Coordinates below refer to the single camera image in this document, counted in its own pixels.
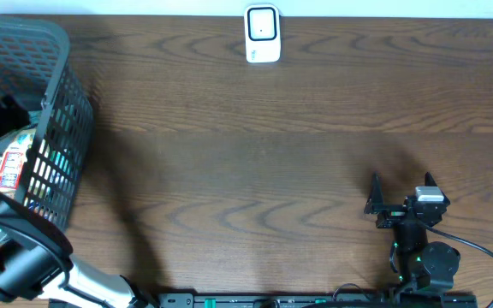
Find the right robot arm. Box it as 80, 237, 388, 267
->
364, 173, 460, 304

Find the yellow chips snack bag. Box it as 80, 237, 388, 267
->
0, 128, 36, 198

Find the dark plastic mesh basket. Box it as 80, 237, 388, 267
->
0, 16, 94, 229

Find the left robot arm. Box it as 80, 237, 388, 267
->
0, 193, 160, 307

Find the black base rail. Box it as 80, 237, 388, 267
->
157, 293, 478, 308

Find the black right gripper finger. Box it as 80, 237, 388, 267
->
364, 173, 384, 215
425, 172, 450, 204

